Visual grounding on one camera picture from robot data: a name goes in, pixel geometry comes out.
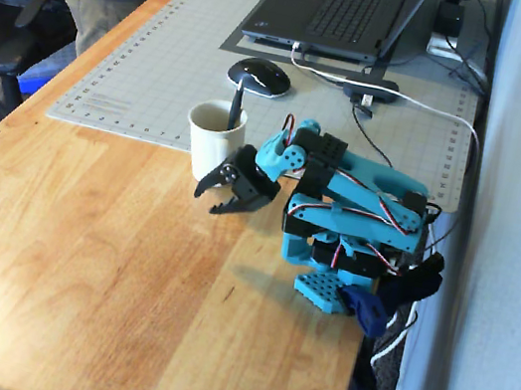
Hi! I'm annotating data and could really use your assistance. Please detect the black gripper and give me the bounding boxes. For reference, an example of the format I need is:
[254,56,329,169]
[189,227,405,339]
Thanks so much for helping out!
[190,135,289,227]

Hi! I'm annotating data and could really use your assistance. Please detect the blue and black pen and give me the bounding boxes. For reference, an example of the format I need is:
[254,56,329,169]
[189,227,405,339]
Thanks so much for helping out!
[225,79,249,132]

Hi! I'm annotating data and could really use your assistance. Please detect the white ceramic mug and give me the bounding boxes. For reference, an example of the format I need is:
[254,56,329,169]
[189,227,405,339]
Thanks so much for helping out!
[176,95,253,191]

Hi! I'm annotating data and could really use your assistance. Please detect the black computer mouse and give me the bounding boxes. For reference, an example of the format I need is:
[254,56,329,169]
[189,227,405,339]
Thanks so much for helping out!
[224,53,296,103]

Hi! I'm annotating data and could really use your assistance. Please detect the grey gridded cutting mat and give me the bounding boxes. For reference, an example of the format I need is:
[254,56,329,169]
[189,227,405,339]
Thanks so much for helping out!
[41,0,501,217]

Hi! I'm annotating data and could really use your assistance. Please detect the black USB hub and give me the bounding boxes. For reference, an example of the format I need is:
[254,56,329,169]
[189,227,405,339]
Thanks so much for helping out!
[340,72,402,107]

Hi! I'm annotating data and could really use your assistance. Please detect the blue table clamp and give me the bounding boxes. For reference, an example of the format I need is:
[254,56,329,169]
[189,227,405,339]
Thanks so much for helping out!
[334,270,409,344]

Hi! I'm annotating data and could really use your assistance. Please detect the black laptop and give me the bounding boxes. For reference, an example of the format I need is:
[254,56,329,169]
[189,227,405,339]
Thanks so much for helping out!
[239,0,435,75]

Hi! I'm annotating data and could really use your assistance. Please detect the blue storage box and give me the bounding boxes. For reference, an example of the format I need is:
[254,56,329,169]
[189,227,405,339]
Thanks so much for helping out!
[14,31,81,105]

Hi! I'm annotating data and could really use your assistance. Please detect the black power adapter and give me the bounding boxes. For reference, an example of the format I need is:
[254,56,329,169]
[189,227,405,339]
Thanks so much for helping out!
[430,0,469,40]

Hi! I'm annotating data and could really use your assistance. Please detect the thin black cable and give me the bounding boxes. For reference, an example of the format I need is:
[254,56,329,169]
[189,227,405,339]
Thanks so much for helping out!
[340,100,406,172]

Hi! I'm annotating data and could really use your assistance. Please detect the black clamp handle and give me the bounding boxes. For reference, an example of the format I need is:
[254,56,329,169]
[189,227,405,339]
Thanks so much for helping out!
[393,245,449,309]

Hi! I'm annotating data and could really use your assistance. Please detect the short white cable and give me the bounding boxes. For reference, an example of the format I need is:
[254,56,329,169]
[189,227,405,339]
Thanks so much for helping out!
[368,296,423,375]

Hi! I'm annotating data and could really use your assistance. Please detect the long white cable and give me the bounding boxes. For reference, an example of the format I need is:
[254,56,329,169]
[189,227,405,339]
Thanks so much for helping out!
[270,41,495,203]

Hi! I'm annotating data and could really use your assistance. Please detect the tangled black cables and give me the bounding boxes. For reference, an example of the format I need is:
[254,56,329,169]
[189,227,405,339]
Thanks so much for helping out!
[437,0,507,100]

